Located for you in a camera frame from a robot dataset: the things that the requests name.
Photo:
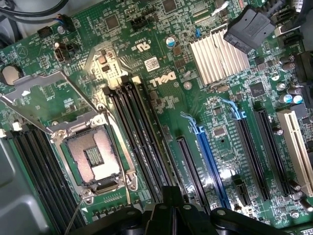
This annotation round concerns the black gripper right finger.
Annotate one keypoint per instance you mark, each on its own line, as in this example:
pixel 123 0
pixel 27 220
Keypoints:
pixel 190 220

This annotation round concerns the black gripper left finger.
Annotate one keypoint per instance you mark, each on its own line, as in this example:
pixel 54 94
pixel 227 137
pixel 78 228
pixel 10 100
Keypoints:
pixel 159 220

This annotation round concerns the RAM slot black latches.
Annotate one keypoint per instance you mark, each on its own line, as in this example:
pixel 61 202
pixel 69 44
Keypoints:
pixel 58 176
pixel 148 133
pixel 36 176
pixel 132 144

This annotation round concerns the thin metal locking lever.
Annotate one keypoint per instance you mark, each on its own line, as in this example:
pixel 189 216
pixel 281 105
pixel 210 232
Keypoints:
pixel 127 195
pixel 73 218

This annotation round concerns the short black expansion slot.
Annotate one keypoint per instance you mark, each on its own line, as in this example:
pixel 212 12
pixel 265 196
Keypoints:
pixel 242 191

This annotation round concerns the CPU socket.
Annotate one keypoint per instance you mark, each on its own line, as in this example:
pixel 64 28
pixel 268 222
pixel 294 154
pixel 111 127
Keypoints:
pixel 97 159

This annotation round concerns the black expansion slot blue latch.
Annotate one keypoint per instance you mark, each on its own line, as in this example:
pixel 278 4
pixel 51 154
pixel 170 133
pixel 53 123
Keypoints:
pixel 254 159

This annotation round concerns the green Dell motherboard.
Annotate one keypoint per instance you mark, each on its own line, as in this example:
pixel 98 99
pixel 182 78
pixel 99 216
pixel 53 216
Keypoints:
pixel 171 110

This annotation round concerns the white expansion slot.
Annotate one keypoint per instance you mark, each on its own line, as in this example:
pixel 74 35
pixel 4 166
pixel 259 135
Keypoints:
pixel 296 147

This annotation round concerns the grey metal PC case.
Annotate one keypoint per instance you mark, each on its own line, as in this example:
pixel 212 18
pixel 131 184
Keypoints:
pixel 14 195

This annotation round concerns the silver finned heat sink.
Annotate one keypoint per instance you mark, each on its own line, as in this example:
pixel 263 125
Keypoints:
pixel 215 61

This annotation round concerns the metal socket cover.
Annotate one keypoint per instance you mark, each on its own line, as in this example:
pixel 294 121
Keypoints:
pixel 36 80

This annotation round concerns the silver coin cell battery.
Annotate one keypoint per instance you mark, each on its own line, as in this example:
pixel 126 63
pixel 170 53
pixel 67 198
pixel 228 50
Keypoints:
pixel 10 74

